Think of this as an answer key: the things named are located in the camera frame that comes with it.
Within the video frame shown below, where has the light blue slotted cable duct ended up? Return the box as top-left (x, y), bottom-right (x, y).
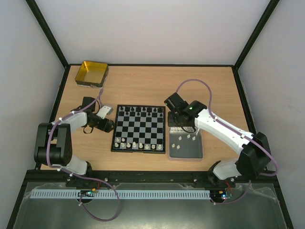
top-left (30, 189), bottom-right (210, 200)

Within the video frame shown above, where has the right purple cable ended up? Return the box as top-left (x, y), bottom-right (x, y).
top-left (175, 79), bottom-right (279, 206)

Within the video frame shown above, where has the black and white chessboard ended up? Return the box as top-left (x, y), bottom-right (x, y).
top-left (111, 104), bottom-right (166, 154)

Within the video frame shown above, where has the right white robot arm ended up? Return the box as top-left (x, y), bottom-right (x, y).
top-left (164, 93), bottom-right (271, 187)

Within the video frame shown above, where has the grey tray of chess pieces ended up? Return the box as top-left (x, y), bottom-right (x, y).
top-left (168, 126), bottom-right (203, 161)

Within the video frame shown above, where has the purple cable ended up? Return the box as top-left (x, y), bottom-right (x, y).
top-left (175, 79), bottom-right (279, 206)
top-left (46, 88), bottom-right (120, 221)

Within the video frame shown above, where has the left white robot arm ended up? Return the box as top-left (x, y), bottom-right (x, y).
top-left (34, 97), bottom-right (114, 176)

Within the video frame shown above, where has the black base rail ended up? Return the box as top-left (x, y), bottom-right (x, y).
top-left (65, 169), bottom-right (236, 188)

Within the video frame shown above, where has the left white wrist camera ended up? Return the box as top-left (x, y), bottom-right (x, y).
top-left (96, 105), bottom-right (113, 119)

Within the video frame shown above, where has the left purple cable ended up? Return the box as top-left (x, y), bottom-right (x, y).
top-left (46, 88), bottom-right (120, 221)

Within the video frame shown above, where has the yellow square metal tin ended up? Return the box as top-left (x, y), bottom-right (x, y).
top-left (75, 61), bottom-right (109, 89)

